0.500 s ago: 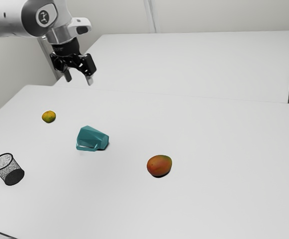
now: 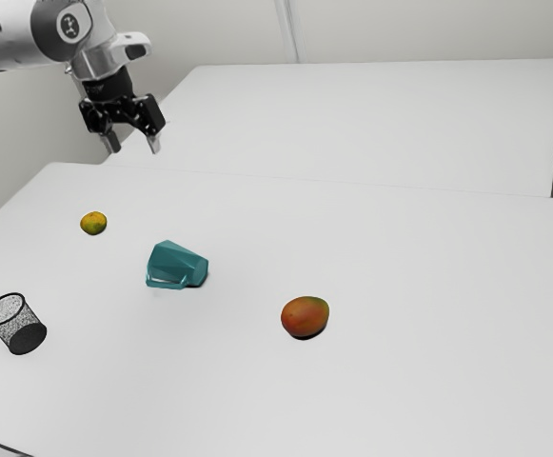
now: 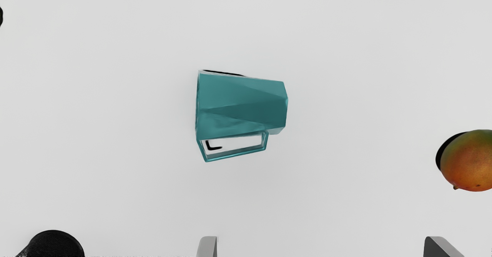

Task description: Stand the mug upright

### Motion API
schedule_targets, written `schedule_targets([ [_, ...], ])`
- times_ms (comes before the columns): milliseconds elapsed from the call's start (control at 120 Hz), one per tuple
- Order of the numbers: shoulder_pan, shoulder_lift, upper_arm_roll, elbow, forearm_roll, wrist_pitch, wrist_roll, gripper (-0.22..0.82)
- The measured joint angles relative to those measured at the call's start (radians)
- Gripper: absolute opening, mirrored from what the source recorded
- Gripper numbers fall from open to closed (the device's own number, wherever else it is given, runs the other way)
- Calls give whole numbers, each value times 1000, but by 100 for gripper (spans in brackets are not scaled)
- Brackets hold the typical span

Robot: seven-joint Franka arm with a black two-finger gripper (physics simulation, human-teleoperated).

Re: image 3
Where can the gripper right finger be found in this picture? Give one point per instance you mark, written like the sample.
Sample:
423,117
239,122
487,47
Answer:
438,249

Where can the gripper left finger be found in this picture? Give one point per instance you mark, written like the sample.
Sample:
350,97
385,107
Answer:
207,248

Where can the teal faceted mug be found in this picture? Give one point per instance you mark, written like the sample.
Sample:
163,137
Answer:
238,103

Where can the orange-green mango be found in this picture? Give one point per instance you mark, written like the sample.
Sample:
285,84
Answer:
469,161

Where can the black mesh pen holder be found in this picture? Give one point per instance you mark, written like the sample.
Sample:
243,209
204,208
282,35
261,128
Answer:
52,246

